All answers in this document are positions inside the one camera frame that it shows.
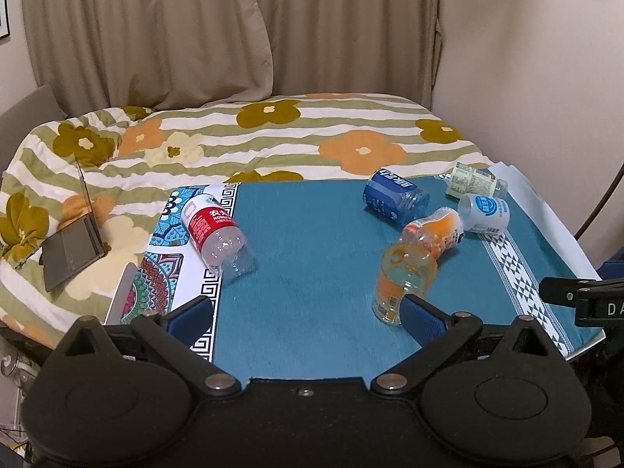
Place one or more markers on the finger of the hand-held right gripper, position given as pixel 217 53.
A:
pixel 565 288

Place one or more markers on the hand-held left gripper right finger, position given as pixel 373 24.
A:
pixel 425 322

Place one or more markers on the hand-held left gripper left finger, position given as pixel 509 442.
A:
pixel 191 321

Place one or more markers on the clear cup with orange label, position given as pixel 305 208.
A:
pixel 399 273

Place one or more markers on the orange label cup with cap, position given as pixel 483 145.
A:
pixel 438 229

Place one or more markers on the red label clear cup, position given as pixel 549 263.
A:
pixel 210 224

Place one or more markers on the white cup with blue label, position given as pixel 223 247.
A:
pixel 487 212

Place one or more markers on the blue plastic cup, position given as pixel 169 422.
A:
pixel 390 196

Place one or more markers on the green label clear cup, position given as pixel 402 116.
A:
pixel 470 180

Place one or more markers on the silver flat device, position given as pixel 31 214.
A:
pixel 121 297

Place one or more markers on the white sheet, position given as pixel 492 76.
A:
pixel 536 204

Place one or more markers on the teal patterned tablecloth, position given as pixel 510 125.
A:
pixel 317 253

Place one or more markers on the grey open laptop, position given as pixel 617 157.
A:
pixel 73 249

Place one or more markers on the floral striped blanket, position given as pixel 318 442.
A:
pixel 292 141

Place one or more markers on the grey headboard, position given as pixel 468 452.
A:
pixel 29 112

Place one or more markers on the beige curtain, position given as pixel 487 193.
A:
pixel 195 34

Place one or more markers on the black picture frame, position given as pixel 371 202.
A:
pixel 4 5

